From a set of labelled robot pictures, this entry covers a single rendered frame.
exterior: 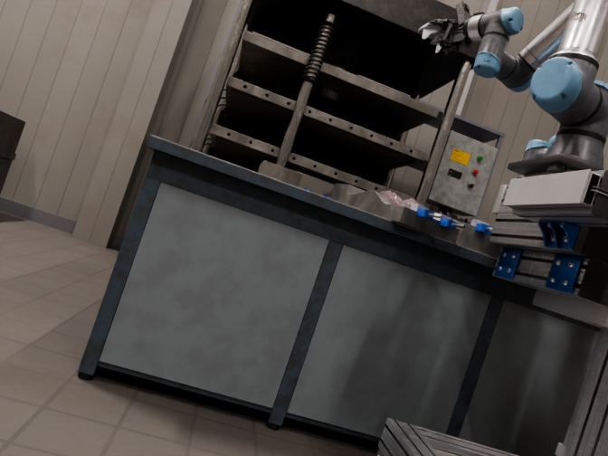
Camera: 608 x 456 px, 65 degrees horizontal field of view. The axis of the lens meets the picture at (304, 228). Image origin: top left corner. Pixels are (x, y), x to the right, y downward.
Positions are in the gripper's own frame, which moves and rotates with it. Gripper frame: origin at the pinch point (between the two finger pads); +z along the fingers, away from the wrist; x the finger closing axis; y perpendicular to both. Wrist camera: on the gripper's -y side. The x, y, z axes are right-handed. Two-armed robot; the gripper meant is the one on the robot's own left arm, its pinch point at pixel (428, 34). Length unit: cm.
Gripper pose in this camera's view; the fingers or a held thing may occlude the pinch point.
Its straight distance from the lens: 185.0
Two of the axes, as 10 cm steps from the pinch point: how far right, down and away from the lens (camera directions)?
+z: -5.4, -1.6, 8.3
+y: -4.2, 9.0, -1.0
